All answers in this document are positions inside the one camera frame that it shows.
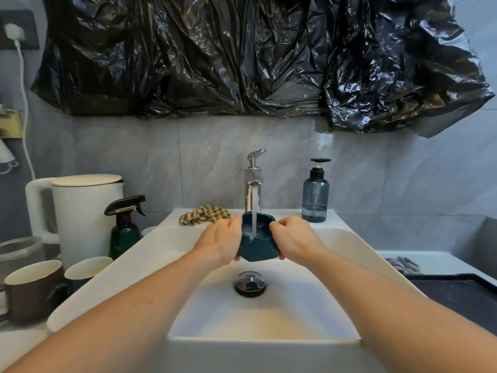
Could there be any checkered cloth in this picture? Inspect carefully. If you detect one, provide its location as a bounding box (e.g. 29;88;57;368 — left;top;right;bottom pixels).
179;204;233;226

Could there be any dark green spray bottle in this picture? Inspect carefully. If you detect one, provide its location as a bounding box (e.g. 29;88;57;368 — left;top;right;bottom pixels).
104;195;147;261

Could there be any dark green mug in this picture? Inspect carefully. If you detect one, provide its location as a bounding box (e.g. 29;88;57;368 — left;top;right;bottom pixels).
54;256;113;303

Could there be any brown mug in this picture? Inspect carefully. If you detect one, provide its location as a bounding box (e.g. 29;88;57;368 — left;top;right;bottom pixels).
0;260;66;325

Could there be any grey cloth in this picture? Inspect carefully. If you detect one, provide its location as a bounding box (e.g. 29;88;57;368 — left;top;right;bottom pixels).
385;257;422;275

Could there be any black tray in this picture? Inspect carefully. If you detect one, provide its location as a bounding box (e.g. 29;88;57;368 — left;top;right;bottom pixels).
404;273;497;338

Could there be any gold wall holder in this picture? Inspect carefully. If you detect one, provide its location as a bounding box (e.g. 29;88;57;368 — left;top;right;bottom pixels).
0;108;25;139

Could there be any person's right hand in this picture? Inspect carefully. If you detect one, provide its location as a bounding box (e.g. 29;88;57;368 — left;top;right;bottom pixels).
269;216;327;262

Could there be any blue soap pump bottle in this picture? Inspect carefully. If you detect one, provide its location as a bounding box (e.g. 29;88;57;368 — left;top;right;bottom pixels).
302;158;332;223

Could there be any black plastic sheet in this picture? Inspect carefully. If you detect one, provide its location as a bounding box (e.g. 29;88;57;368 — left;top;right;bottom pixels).
30;0;495;138

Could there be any black wall socket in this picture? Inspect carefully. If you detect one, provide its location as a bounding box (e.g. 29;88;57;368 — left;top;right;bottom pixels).
0;10;40;50

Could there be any chrome sink drain stopper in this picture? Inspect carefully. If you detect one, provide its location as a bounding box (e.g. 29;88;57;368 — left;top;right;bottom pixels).
234;271;267;298

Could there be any white hair dryer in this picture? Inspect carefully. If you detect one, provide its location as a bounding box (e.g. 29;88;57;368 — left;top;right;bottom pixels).
0;138;19;175

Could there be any chrome faucet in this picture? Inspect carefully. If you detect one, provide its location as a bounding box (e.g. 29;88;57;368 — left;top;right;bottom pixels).
245;149;267;214

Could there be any white power cable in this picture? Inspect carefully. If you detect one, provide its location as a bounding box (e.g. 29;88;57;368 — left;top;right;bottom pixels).
15;42;36;181

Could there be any white power plug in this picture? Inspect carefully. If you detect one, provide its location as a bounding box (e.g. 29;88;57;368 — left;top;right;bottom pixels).
5;23;25;45

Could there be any person's left hand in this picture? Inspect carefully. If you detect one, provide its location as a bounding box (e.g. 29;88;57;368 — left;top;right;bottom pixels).
193;214;244;267

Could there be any person's right forearm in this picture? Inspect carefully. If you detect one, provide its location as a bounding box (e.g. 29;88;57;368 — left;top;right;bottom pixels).
299;245;497;373

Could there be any dark green ceramic cup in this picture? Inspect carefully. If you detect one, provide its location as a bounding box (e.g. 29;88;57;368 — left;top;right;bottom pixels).
237;212;281;262

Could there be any clear glass jar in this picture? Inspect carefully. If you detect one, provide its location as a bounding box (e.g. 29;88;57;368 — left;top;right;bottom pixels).
0;236;46;286

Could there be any white electric kettle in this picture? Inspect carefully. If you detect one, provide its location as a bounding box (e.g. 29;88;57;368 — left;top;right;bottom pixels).
26;174;125;268

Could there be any white ceramic sink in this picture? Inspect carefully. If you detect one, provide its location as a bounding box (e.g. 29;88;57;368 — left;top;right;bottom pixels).
47;208;428;373

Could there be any person's left forearm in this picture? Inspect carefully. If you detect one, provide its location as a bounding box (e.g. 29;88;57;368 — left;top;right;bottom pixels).
2;246;226;373

